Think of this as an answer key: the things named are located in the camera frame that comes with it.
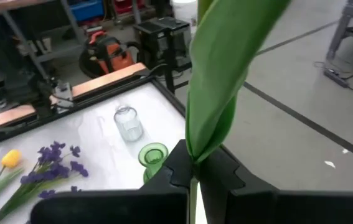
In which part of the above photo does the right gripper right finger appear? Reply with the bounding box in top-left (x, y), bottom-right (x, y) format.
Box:
top-left (198, 145), bottom-right (353, 224)

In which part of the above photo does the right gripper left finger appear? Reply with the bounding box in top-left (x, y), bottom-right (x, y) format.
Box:
top-left (29, 139), bottom-right (196, 224)

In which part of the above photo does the purple artificial flower sprig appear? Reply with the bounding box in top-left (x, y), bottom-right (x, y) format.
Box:
top-left (0, 141), bottom-right (90, 224)

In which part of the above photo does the yellow artificial tulip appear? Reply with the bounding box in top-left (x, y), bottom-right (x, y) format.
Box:
top-left (0, 149), bottom-right (24, 215)

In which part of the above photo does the red artificial tulip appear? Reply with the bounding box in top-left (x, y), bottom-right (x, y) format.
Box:
top-left (184, 0), bottom-right (292, 224)

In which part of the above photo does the green glass vase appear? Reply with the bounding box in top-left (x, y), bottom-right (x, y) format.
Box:
top-left (138, 142), bottom-right (169, 184)

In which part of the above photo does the clear ribbed glass vase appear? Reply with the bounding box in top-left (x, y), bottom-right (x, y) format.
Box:
top-left (113, 105), bottom-right (144, 143)

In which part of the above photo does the light wooden side board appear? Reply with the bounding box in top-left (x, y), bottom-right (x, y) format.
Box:
top-left (0, 62), bottom-right (148, 129)

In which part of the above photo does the black power strip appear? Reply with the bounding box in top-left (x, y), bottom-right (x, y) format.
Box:
top-left (323, 67), bottom-right (350, 89)

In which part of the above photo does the orange and black shop vacuum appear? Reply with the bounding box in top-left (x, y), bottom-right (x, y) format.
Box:
top-left (78, 30), bottom-right (137, 79)

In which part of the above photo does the black computer tower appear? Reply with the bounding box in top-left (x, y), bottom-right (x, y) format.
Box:
top-left (133, 21), bottom-right (172, 71)
top-left (156, 16), bottom-right (193, 72)

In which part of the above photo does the blue storage bin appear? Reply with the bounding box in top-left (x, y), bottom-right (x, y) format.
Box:
top-left (69, 0), bottom-right (105, 22)

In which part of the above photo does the red storage bin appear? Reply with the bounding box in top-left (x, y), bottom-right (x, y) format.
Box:
top-left (113, 0), bottom-right (146, 15)

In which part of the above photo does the white bucket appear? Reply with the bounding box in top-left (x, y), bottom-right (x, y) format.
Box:
top-left (171, 0), bottom-right (199, 26)

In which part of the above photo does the grey metal workbench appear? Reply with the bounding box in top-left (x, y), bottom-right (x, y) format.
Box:
top-left (0, 0), bottom-right (85, 82)

